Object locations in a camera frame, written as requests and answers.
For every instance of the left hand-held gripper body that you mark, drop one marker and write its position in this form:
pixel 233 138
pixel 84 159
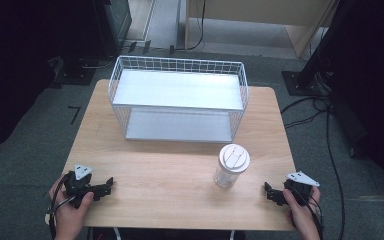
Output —
pixel 76 186

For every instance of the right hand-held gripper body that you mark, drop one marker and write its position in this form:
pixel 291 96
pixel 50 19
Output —
pixel 296 188

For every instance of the clear cup with white lid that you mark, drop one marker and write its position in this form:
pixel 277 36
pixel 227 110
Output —
pixel 230 166

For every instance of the person's right hand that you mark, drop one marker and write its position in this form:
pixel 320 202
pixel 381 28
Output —
pixel 301 215

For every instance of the person's left hand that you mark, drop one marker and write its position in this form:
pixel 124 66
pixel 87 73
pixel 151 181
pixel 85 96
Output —
pixel 69 213

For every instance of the black stand base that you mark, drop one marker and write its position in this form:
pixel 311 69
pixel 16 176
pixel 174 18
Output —
pixel 301 83
pixel 76 71

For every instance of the dark equipment cabinet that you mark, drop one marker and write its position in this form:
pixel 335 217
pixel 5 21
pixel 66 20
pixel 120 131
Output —
pixel 111 26

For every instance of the light wooden cabinet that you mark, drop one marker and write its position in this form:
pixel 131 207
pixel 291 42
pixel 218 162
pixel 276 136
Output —
pixel 260 23

